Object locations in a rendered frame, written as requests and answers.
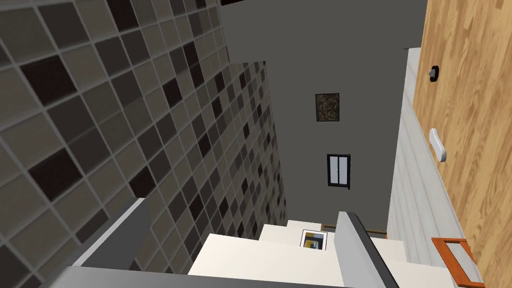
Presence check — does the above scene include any white door handle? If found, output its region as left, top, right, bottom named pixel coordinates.
left=428, top=127, right=448, bottom=163

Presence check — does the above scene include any orange frame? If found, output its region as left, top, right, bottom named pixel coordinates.
left=431, top=237, right=487, bottom=288

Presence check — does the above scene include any yellow and blue wall picture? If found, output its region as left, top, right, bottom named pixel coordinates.
left=299, top=229, right=329, bottom=252

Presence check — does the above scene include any black-framed window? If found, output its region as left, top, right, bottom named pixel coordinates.
left=326, top=153, right=352, bottom=191

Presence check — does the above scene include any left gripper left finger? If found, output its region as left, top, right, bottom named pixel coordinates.
left=71, top=197, right=153, bottom=271

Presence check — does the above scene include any dark brown wall picture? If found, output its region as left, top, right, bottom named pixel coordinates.
left=315, top=93, right=341, bottom=123

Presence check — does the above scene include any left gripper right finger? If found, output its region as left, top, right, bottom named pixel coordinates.
left=333, top=211, right=401, bottom=288

